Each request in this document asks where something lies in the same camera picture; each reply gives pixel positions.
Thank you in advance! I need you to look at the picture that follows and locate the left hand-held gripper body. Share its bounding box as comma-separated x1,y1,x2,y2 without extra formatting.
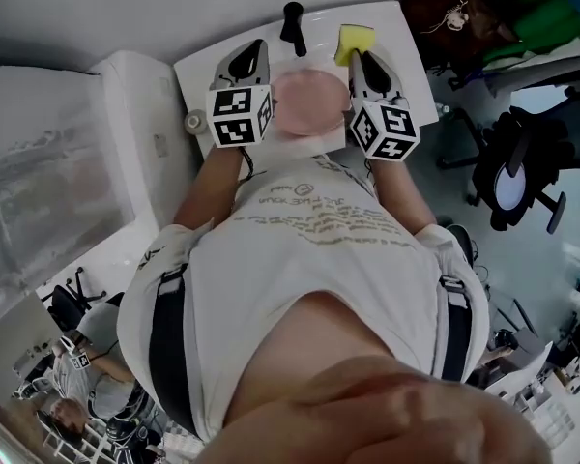
205,83,277,149

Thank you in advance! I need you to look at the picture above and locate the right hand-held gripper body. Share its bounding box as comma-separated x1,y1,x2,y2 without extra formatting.
348,103,421,163

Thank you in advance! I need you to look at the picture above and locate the yellow sponge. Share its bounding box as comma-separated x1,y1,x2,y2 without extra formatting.
333,23,377,67

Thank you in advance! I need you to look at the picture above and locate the large pink plate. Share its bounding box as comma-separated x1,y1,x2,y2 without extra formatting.
270,68,348,137

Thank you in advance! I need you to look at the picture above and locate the person's right forearm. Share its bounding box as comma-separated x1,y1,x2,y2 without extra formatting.
371,159,439,236

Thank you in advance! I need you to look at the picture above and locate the person's left forearm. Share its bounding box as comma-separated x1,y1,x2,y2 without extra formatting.
172,146,252,231

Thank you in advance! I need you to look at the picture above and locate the white sink basin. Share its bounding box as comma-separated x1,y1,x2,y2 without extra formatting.
173,0,441,163

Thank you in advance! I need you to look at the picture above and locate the small beige cup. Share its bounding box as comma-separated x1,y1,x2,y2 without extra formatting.
183,109,207,135

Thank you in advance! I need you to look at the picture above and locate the black faucet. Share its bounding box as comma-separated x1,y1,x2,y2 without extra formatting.
279,1,308,58

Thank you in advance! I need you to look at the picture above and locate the brown leather bag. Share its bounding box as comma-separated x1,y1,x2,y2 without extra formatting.
400,0,521,72

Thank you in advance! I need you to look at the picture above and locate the white toilet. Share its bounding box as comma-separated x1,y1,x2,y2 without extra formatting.
33,49,209,299

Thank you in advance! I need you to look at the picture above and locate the white round disc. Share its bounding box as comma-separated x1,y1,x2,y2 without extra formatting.
493,164,528,211

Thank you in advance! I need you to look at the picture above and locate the black office chair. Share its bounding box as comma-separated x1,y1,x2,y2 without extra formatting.
437,87,580,234

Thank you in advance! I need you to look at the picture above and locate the person's white printed t-shirt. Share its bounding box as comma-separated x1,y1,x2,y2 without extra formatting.
115,155,492,442

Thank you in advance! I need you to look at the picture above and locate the green cloth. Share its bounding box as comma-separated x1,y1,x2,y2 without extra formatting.
482,0,580,62

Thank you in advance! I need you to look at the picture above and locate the person's chin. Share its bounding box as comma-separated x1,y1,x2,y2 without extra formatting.
192,355,555,464

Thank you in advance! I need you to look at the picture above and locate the black chest strap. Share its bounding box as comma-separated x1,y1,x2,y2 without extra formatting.
437,275,475,384
149,266,199,437

